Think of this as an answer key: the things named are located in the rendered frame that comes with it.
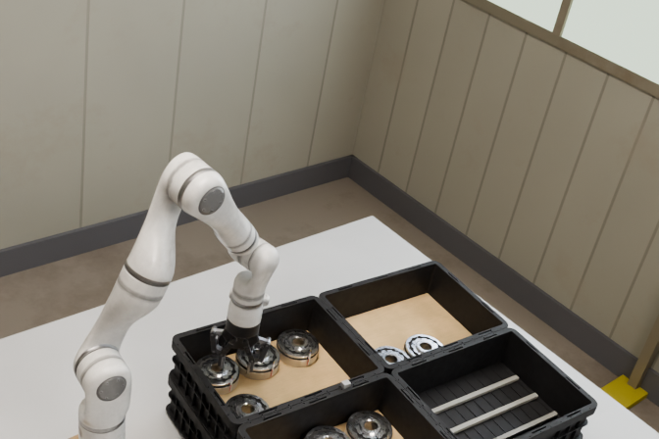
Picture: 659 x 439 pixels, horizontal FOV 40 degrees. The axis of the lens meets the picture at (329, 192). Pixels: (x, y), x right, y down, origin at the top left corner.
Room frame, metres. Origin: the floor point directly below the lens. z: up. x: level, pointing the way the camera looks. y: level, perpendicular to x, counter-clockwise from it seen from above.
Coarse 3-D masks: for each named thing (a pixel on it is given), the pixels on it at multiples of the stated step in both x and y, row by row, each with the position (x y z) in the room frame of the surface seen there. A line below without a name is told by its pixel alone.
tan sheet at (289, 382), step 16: (320, 352) 1.72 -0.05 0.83; (288, 368) 1.64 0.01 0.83; (304, 368) 1.65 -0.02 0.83; (320, 368) 1.66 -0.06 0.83; (336, 368) 1.67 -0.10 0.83; (240, 384) 1.55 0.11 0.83; (256, 384) 1.56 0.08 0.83; (272, 384) 1.58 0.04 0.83; (288, 384) 1.59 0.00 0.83; (304, 384) 1.60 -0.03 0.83; (320, 384) 1.61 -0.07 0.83; (224, 400) 1.50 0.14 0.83; (272, 400) 1.53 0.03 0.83; (288, 400) 1.54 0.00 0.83
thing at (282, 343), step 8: (280, 336) 1.71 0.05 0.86; (288, 336) 1.72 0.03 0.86; (304, 336) 1.73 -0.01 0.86; (312, 336) 1.73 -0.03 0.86; (280, 344) 1.68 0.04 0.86; (288, 344) 1.69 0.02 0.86; (312, 344) 1.70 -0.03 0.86; (288, 352) 1.66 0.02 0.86; (296, 352) 1.67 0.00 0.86; (304, 352) 1.67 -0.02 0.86; (312, 352) 1.68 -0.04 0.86
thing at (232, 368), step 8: (200, 360) 1.57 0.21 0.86; (208, 360) 1.58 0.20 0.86; (216, 360) 1.58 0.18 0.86; (232, 360) 1.60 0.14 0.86; (200, 368) 1.55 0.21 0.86; (232, 368) 1.57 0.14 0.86; (208, 376) 1.53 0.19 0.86; (216, 376) 1.53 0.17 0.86; (224, 376) 1.54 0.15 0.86; (232, 376) 1.54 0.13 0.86; (216, 384) 1.51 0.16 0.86; (224, 384) 1.51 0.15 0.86
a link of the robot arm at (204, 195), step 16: (192, 176) 1.37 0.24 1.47; (208, 176) 1.37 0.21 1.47; (192, 192) 1.34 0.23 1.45; (208, 192) 1.35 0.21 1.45; (224, 192) 1.39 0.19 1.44; (192, 208) 1.34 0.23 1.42; (208, 208) 1.36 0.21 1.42; (224, 208) 1.39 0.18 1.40; (208, 224) 1.39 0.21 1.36; (224, 224) 1.41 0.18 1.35; (240, 224) 1.46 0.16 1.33; (224, 240) 1.45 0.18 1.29; (240, 240) 1.47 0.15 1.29
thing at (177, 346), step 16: (288, 304) 1.76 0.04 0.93; (320, 304) 1.78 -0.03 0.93; (224, 320) 1.64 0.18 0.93; (336, 320) 1.73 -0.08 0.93; (176, 336) 1.56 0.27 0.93; (352, 336) 1.68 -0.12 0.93; (176, 352) 1.53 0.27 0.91; (368, 352) 1.64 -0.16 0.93; (192, 368) 1.47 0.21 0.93; (208, 384) 1.43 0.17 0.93; (336, 384) 1.51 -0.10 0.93; (304, 400) 1.44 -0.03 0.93; (224, 416) 1.36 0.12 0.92; (256, 416) 1.37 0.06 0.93
